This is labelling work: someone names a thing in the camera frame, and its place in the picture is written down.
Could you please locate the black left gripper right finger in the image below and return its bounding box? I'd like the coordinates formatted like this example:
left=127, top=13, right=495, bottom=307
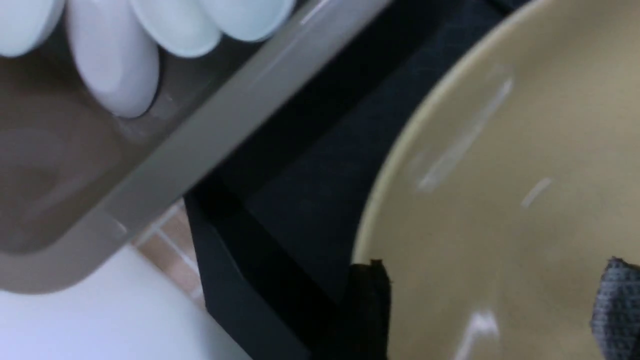
left=590, top=257, right=640, bottom=360

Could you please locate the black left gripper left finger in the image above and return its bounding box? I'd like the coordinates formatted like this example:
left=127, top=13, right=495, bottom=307
left=320, top=259, right=392, bottom=360

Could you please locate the yellow noodle bowl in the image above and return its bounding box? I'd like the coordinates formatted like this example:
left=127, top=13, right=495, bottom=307
left=352, top=0, right=640, bottom=360

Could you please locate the black plastic serving tray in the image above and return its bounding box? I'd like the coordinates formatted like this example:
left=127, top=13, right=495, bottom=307
left=184, top=0, right=524, bottom=360

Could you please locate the checkered orange table mat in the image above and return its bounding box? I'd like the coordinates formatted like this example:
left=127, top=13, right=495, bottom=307
left=131, top=198, right=206, bottom=309

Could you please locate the brown plastic bin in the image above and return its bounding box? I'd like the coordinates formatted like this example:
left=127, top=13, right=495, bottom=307
left=0, top=0, right=391, bottom=294

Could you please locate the white spoon in bin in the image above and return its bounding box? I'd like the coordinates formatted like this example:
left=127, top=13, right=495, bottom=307
left=64, top=0, right=160, bottom=119
left=0, top=0, right=66, bottom=59
left=129, top=0, right=223, bottom=59
left=199, top=0, right=297, bottom=43

